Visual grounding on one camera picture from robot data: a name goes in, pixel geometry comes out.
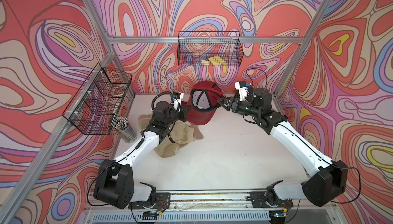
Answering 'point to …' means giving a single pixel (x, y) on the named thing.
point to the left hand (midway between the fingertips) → (192, 106)
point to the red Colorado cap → (203, 100)
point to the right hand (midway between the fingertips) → (220, 105)
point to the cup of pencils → (121, 125)
